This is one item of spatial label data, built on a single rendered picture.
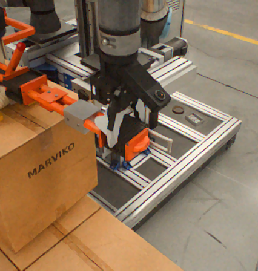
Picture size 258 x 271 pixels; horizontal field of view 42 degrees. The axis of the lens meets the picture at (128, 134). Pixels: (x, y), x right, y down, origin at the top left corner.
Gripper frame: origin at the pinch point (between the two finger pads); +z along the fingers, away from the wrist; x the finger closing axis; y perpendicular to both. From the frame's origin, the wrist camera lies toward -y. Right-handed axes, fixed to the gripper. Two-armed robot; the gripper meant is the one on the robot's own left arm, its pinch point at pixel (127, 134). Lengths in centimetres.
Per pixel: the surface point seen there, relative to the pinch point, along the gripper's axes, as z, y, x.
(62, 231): 66, 32, 1
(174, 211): 121, 22, -74
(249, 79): 123, 52, -255
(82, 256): 66, 18, 4
